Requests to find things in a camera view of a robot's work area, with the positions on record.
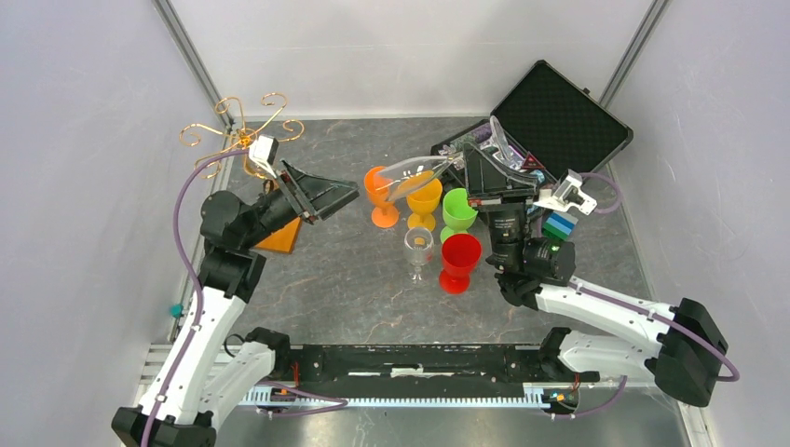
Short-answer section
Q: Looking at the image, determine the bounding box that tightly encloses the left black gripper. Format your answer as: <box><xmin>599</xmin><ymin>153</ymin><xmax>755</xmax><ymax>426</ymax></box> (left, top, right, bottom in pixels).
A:
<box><xmin>240</xmin><ymin>157</ymin><xmax>360</xmax><ymax>249</ymax></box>

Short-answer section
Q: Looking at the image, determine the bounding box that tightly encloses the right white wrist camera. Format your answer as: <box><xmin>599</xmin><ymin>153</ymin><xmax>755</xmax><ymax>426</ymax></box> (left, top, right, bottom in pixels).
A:
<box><xmin>533</xmin><ymin>169</ymin><xmax>598</xmax><ymax>215</ymax></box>

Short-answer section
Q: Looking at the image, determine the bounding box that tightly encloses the blue green brick stack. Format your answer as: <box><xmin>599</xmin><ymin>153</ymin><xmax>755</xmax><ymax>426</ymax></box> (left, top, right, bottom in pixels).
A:
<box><xmin>540</xmin><ymin>210</ymin><xmax>579</xmax><ymax>241</ymax></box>

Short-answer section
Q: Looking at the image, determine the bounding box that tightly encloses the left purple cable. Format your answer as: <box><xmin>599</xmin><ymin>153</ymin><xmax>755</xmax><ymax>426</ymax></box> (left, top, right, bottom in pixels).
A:
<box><xmin>138</xmin><ymin>147</ymin><xmax>252</xmax><ymax>447</ymax></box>

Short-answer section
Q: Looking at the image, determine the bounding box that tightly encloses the yellow plastic wine glass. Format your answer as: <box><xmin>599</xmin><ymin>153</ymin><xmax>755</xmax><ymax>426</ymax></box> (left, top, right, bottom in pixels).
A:
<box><xmin>406</xmin><ymin>179</ymin><xmax>443</xmax><ymax>231</ymax></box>

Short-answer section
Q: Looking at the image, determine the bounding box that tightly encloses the black poker chip case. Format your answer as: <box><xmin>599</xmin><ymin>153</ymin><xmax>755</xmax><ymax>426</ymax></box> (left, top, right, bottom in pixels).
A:
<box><xmin>429</xmin><ymin>61</ymin><xmax>633</xmax><ymax>182</ymax></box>

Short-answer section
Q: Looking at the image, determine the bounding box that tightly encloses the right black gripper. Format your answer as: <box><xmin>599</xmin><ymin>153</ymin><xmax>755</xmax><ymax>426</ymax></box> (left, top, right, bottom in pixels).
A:
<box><xmin>462</xmin><ymin>141</ymin><xmax>538</xmax><ymax>274</ymax></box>

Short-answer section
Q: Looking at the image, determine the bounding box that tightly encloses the orange plastic wine glass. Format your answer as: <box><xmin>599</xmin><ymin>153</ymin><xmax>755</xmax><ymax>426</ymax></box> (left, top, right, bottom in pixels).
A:
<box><xmin>363</xmin><ymin>166</ymin><xmax>400</xmax><ymax>228</ymax></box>

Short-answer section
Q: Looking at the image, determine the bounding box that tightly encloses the green plastic wine glass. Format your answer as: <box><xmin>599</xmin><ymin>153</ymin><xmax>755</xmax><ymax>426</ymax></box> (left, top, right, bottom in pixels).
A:
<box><xmin>440</xmin><ymin>188</ymin><xmax>478</xmax><ymax>243</ymax></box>

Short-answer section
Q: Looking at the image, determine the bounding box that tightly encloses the gold wire wine glass rack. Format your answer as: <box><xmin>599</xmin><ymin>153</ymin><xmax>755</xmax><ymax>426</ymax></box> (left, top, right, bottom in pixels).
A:
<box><xmin>179</xmin><ymin>92</ymin><xmax>306</xmax><ymax>180</ymax></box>

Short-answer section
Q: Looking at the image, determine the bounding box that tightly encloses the red plastic wine glass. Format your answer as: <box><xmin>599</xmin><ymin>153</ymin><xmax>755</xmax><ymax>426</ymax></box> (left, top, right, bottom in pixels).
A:
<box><xmin>439</xmin><ymin>234</ymin><xmax>482</xmax><ymax>294</ymax></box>

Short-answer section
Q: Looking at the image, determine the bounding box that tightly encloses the wooden rack base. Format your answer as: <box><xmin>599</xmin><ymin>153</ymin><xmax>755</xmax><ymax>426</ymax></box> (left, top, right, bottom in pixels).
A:
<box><xmin>254</xmin><ymin>218</ymin><xmax>302</xmax><ymax>254</ymax></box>

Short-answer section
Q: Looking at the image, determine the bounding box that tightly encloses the clear wine glass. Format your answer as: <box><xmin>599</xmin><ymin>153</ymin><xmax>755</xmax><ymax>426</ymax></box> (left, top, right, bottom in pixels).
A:
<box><xmin>372</xmin><ymin>115</ymin><xmax>524</xmax><ymax>202</ymax></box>
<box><xmin>403</xmin><ymin>226</ymin><xmax>434</xmax><ymax>283</ymax></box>

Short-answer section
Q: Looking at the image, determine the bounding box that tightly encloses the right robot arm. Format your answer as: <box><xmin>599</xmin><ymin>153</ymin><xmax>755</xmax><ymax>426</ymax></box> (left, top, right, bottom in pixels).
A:
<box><xmin>461</xmin><ymin>144</ymin><xmax>741</xmax><ymax>407</ymax></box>

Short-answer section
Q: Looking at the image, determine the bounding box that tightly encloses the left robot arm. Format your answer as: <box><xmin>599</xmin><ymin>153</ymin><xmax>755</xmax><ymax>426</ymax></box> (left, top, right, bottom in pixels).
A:
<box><xmin>111</xmin><ymin>163</ymin><xmax>360</xmax><ymax>446</ymax></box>

